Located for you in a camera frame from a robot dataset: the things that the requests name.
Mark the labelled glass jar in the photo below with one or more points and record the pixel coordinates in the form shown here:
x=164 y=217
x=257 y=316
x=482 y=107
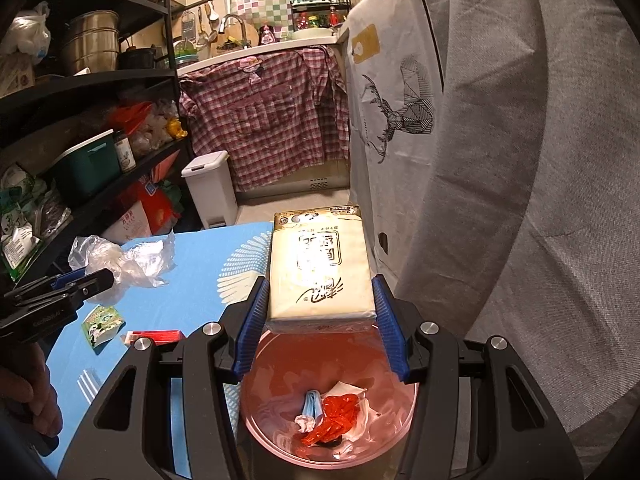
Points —
x=125 y=155

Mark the pink bottle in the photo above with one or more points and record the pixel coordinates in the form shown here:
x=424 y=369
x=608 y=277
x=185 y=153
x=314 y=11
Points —
x=268 y=34

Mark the chrome faucet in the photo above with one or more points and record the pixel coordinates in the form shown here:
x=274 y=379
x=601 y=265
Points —
x=232 y=22

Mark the bag of garlic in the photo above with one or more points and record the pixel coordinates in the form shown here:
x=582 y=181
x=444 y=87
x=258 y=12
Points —
x=155 y=130

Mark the blue face mask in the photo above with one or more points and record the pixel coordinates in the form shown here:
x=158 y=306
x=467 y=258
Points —
x=310 y=405

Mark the clear plastic bag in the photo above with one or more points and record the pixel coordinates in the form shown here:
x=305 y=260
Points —
x=120 y=260

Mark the black shelving rack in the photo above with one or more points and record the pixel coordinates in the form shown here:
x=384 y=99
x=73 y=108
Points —
x=90 y=80

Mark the cream tissue pack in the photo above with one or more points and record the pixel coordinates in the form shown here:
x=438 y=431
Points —
x=320 y=270

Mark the orange plastic bag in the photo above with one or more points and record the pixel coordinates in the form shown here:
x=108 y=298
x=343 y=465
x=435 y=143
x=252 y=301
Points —
x=129 y=116

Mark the green food packets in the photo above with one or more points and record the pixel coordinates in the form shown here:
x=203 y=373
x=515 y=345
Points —
x=20 y=242

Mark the person's left hand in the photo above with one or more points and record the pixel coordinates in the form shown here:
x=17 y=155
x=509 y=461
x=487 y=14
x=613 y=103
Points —
x=30 y=390

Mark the white plastic bag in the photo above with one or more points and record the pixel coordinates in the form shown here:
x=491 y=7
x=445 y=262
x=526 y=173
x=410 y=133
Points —
x=27 y=30

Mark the white paper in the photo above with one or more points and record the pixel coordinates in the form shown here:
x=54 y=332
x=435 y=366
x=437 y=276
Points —
x=346 y=389

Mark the white deer print sheet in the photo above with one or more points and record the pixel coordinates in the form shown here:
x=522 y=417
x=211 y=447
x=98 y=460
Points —
x=395 y=110

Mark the black cooking pot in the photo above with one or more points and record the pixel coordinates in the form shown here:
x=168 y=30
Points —
x=137 y=58

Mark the white countertop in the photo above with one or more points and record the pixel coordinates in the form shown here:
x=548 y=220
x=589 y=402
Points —
x=225 y=58

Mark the wooden cutting board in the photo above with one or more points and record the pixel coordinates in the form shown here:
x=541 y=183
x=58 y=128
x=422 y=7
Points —
x=240 y=35

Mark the blue tablecloth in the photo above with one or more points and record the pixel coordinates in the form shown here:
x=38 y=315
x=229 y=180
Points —
x=170 y=310

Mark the red plaid shirt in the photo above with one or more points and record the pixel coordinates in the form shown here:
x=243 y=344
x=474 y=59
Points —
x=265 y=120

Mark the green storage box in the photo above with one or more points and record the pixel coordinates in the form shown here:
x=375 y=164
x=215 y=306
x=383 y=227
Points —
x=90 y=165

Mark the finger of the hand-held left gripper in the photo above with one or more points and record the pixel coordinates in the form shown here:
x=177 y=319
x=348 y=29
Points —
x=90 y=285
x=70 y=279

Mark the red plastic bag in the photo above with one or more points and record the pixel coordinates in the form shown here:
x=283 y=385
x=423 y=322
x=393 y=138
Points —
x=336 y=416

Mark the white pedal bin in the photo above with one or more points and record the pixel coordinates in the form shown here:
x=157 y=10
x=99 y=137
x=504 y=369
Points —
x=210 y=195

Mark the red cardboard box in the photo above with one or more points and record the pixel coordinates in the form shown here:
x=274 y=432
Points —
x=155 y=336

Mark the clear plastic wrapper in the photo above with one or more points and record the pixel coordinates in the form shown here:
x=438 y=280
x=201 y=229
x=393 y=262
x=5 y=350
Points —
x=88 y=385

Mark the pink plastic bin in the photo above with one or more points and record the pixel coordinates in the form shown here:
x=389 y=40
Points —
x=280 y=380

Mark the black spice rack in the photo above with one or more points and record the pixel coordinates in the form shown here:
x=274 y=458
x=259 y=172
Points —
x=320 y=10

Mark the stainless steel pot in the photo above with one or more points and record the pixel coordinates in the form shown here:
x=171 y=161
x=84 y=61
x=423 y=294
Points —
x=90 y=42

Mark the yellow figurine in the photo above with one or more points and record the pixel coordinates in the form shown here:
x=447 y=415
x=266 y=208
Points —
x=176 y=127

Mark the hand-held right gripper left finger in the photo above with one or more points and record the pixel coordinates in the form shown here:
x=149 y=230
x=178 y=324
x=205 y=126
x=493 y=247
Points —
x=252 y=330

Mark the green snack packet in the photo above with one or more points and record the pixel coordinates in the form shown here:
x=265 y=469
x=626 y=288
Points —
x=102 y=325

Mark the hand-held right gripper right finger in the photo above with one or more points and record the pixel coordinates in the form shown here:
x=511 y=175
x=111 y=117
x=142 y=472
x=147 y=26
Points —
x=392 y=330

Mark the red printed bag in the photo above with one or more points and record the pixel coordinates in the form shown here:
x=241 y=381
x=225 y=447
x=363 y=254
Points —
x=150 y=210

